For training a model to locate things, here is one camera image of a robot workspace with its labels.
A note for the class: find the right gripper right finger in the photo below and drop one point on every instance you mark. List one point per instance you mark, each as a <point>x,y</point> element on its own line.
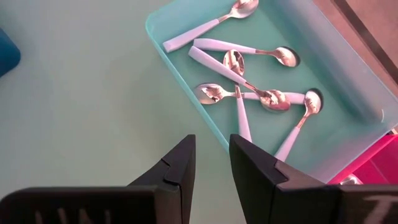
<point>264,193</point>

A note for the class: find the green table mat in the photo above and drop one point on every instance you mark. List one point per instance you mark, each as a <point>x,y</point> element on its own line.
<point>77,93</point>

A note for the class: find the black aluminium table frame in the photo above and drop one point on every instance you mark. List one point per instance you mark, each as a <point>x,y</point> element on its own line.
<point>367,35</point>

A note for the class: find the pink plastic bin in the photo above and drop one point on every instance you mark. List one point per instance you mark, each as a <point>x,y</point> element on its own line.
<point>379,165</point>

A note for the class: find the translucent teal plastic bin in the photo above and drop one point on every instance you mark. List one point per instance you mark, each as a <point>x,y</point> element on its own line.
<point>342,62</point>

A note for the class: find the blue plastic bin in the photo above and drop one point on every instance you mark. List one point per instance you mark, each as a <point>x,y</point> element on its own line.
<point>7,53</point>

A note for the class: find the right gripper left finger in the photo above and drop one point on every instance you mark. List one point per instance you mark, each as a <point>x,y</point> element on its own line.
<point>174,174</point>

